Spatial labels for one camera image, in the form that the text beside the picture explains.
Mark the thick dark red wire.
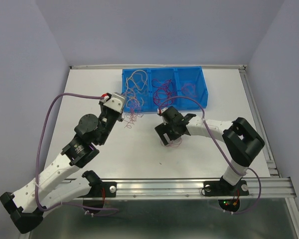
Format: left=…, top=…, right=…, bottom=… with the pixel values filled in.
left=151, top=78, right=177, bottom=108

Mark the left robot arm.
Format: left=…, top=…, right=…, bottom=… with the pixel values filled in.
left=0, top=100, right=124, bottom=234

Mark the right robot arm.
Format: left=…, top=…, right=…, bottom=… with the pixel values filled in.
left=155, top=106, right=265, bottom=197

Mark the blue three-compartment plastic bin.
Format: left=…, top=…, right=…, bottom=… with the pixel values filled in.
left=122, top=66, right=208, bottom=113

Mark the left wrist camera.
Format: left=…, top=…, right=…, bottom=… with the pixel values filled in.
left=100, top=92, right=126, bottom=114

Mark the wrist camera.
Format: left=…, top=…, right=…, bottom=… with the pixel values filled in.
left=157, top=107, right=167, bottom=116
left=100, top=92, right=126, bottom=114

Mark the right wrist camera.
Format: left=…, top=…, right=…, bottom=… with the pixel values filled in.
left=157, top=107, right=167, bottom=116

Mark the aluminium front mounting rail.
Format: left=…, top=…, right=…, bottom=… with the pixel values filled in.
left=62, top=177, right=297, bottom=200

